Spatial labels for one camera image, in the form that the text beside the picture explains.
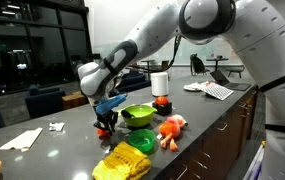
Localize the blue armchair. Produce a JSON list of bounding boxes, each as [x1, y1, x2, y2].
[[24, 84, 66, 119]]

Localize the wooden side table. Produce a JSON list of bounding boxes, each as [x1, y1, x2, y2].
[[61, 90, 90, 111]]

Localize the dark wood counter cabinet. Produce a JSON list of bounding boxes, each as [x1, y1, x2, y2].
[[155, 84, 260, 180]]

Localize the open black laptop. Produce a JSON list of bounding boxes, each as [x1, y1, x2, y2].
[[209, 69, 252, 92]]

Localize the white folded paper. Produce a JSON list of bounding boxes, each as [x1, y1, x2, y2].
[[0, 126, 44, 153]]

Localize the white plates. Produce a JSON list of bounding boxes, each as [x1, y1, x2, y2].
[[183, 81, 210, 93]]

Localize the black chair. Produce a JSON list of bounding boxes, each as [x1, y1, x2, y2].
[[189, 53, 210, 76]]

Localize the pink flamingo plush toy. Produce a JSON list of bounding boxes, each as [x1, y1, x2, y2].
[[157, 114, 189, 153]]

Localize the black box with orange dome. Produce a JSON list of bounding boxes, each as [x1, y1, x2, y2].
[[152, 96, 173, 117]]

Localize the white paper towel roll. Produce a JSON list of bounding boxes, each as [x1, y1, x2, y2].
[[150, 71, 169, 98]]

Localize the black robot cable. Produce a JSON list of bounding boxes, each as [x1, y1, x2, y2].
[[167, 34, 182, 72]]

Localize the crumpled white paper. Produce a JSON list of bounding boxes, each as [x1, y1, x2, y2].
[[48, 121, 66, 132]]

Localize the round black table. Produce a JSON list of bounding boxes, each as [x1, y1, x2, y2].
[[205, 57, 230, 72]]

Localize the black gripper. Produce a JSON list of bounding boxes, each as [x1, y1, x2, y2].
[[93, 109, 120, 136]]

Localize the small green bowl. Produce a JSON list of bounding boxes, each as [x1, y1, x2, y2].
[[128, 128, 156, 154]]

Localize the lime green bowl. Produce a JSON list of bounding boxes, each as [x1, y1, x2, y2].
[[117, 104, 158, 128]]

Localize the small orange measuring cup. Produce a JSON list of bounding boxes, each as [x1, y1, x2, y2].
[[96, 127, 112, 139]]

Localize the white keyboard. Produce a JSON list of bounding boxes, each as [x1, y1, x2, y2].
[[200, 82, 235, 101]]

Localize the dark armchair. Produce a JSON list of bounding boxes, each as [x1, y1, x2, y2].
[[115, 70, 152, 93]]

